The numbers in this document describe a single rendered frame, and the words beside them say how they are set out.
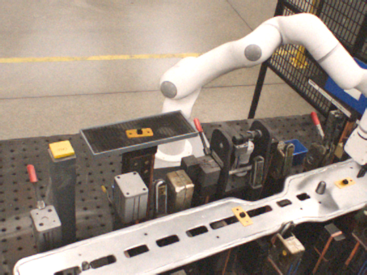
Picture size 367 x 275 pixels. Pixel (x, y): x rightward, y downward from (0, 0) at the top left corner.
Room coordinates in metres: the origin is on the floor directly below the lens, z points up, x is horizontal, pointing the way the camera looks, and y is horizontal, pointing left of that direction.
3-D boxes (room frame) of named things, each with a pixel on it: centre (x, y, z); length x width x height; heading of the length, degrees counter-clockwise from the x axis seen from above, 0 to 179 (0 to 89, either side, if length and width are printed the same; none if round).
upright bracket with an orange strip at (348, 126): (1.58, -0.51, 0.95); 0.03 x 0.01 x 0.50; 127
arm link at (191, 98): (1.67, 0.15, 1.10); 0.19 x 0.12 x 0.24; 161
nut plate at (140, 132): (1.24, 0.24, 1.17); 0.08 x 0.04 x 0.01; 118
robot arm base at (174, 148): (1.64, 0.17, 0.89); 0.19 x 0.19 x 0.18
